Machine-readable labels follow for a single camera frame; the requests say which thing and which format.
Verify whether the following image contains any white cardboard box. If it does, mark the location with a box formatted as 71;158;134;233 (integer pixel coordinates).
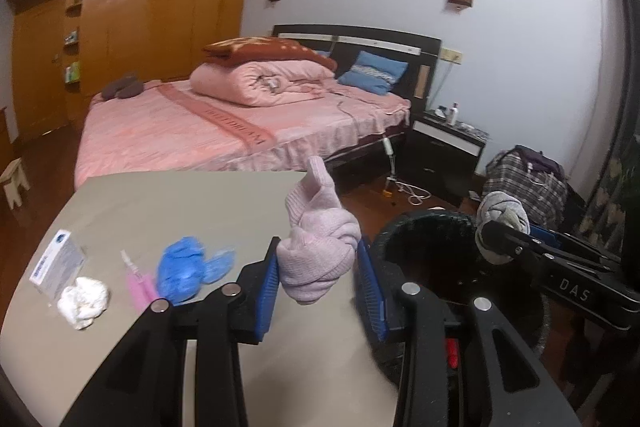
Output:
27;227;87;308

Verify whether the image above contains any small wooden stool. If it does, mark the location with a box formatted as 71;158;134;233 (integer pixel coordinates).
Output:
0;159;30;210

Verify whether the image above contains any pink knit sock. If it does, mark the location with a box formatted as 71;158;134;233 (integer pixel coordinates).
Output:
276;155;362;306

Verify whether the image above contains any white floor cable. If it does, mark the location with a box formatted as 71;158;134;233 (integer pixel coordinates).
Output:
390;179;431;205

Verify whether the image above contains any brown neck pillow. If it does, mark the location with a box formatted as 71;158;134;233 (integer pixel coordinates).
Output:
101;74;143;100

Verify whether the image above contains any pink folded duvet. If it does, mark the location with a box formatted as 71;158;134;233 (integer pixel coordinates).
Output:
191;61;335;106

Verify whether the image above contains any blue disposable glove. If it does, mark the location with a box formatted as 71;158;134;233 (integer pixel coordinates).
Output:
156;236;208;306
204;247;236;285

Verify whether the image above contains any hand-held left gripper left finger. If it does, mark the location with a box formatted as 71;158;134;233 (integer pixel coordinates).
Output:
59;236;282;427

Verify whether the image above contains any dark purple cloth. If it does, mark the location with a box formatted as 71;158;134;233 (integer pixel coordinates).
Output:
515;146;566;180

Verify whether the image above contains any dark floral curtain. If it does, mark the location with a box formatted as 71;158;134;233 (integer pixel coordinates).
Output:
585;127;632;258

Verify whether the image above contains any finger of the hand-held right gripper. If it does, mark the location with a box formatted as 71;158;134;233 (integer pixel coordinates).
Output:
481;222;551;268
529;227;621;265

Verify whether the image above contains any blue patterned pillow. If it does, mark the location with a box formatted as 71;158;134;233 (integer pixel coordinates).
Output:
337;51;408;96

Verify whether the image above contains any wooden wardrobe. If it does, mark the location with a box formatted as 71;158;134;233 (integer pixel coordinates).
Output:
6;0;255;142

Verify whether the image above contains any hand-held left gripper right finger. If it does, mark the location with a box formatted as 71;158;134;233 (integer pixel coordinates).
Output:
355;241;576;427

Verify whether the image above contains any black white nightstand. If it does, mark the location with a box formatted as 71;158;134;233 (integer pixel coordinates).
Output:
400;111;488;208

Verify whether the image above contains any plaid bag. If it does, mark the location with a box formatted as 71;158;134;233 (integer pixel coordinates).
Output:
482;146;568;228

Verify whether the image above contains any pink tube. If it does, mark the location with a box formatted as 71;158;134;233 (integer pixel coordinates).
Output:
120;251;161;310

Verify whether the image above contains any black-lined trash bin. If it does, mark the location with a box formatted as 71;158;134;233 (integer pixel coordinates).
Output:
372;209;551;388

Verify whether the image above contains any crumpled white tissue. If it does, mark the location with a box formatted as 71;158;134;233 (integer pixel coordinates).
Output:
56;277;110;331

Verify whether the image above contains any brown folded blanket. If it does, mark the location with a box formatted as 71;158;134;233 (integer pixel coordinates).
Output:
202;36;338;70

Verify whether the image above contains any bed with dark headboard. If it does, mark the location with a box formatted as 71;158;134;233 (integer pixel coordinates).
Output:
74;24;443;190

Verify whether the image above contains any grey sock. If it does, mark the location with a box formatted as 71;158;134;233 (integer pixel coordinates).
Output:
475;191;531;265

